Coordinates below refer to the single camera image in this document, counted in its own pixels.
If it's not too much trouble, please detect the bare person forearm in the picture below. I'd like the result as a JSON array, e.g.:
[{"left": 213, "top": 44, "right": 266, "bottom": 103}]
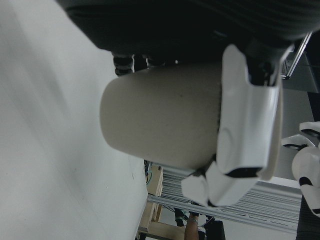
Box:
[{"left": 184, "top": 211, "right": 201, "bottom": 240}]

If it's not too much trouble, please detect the light wooden frame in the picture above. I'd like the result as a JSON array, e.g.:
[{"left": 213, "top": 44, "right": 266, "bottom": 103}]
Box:
[{"left": 136, "top": 162, "right": 191, "bottom": 240}]

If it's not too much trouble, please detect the beige ceramic cup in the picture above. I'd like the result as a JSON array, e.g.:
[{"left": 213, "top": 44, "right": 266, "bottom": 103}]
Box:
[{"left": 99, "top": 62, "right": 285, "bottom": 181}]

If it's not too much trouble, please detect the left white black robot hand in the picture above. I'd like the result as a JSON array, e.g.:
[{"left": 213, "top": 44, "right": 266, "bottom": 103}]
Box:
[{"left": 56, "top": 0, "right": 320, "bottom": 208}]

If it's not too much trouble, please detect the slanted aluminium profile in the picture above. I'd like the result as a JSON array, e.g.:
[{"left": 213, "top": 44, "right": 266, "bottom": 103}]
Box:
[{"left": 281, "top": 31, "right": 314, "bottom": 81}]

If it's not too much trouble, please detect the aluminium extrusion rail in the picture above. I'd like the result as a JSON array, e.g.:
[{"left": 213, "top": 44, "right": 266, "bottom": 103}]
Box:
[{"left": 147, "top": 166, "right": 304, "bottom": 234}]

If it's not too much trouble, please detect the black box under rail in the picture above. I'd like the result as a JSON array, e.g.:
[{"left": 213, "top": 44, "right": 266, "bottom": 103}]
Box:
[{"left": 204, "top": 219, "right": 226, "bottom": 240}]

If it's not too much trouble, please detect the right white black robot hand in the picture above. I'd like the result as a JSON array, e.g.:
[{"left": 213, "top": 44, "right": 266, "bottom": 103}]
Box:
[{"left": 281, "top": 121, "right": 320, "bottom": 216}]

